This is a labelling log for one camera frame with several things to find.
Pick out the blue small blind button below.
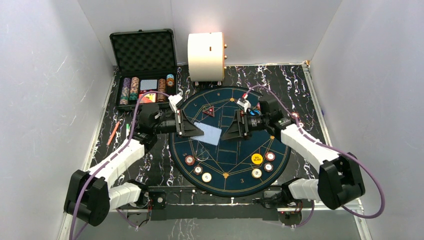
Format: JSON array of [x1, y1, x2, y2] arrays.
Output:
[[250, 109, 261, 116]]

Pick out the red card box in case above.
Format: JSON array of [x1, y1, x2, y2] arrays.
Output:
[[139, 93, 157, 104]]

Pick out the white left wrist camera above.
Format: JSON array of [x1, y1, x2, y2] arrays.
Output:
[[168, 94, 183, 113]]

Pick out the yellow chips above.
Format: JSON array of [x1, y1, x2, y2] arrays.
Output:
[[251, 168, 263, 179], [201, 172, 212, 183]]

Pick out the yellow big blind button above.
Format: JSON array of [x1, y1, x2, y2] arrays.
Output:
[[251, 153, 264, 165]]

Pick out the orange pen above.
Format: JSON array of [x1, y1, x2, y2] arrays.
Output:
[[106, 121, 121, 146]]

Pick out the aluminium frame rail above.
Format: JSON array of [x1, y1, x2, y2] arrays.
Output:
[[301, 62, 370, 239]]

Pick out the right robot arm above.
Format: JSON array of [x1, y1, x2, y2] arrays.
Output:
[[221, 94, 366, 210]]

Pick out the clear dealer button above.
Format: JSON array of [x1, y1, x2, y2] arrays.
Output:
[[194, 147, 210, 162]]

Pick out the purple chip row in case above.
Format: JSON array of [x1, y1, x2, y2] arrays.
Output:
[[119, 77, 131, 105]]

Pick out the orange blue chip stack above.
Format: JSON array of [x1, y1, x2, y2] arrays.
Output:
[[166, 74, 175, 87]]

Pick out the round blue poker mat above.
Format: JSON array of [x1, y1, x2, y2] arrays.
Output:
[[168, 86, 291, 198]]

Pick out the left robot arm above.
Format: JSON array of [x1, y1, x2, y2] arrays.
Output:
[[64, 103, 204, 226]]

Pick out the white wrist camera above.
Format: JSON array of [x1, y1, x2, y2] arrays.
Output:
[[236, 94, 251, 113], [168, 94, 183, 113]]

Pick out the pink green chip row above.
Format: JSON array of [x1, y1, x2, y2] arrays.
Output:
[[129, 77, 140, 101]]

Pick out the blue playing card deck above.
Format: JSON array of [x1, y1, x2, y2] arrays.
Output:
[[191, 122, 222, 146]]

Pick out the card deck in case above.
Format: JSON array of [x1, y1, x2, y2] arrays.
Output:
[[139, 79, 158, 91]]

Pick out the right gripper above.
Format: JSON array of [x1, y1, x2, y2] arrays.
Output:
[[221, 109, 269, 143]]

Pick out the brown chip row in case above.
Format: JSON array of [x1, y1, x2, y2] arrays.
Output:
[[156, 78, 166, 103]]

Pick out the black chip carrying case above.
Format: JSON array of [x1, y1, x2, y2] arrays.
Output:
[[109, 28, 177, 111]]

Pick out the brown chips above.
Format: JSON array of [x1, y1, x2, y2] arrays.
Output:
[[193, 165, 203, 176], [263, 162, 274, 172]]

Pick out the red triangular all-in marker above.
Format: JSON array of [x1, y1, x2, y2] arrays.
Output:
[[202, 106, 215, 118]]

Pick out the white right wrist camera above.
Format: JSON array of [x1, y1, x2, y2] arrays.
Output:
[[236, 94, 251, 113]]

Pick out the white cylindrical device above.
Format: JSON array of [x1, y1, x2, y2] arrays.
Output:
[[187, 32, 227, 86]]

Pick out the red poker chip stack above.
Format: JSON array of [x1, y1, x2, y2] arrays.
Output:
[[290, 112, 299, 120]]

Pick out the green white pen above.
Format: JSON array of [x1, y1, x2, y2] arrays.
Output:
[[125, 123, 131, 137]]

